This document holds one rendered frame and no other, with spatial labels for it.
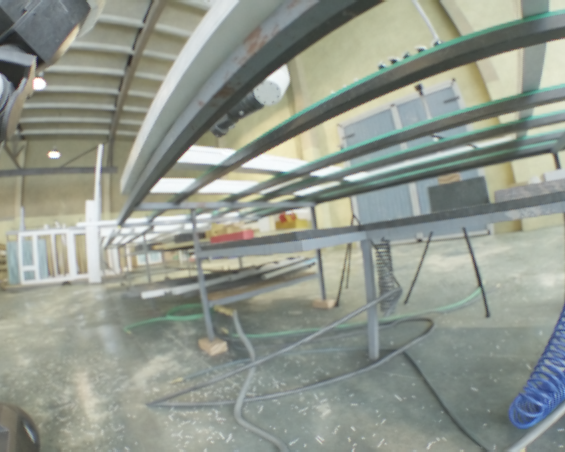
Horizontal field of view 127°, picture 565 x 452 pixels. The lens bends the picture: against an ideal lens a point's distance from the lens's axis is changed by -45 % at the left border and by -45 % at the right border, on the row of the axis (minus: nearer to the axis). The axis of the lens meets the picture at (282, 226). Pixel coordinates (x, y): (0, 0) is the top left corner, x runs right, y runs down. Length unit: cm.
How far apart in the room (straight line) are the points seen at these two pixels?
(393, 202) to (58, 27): 717
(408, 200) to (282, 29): 683
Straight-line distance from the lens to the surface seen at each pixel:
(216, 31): 40
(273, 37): 33
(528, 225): 637
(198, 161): 90
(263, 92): 60
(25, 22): 64
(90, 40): 1117
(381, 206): 737
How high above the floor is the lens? 57
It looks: 3 degrees up
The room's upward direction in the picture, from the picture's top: 7 degrees counter-clockwise
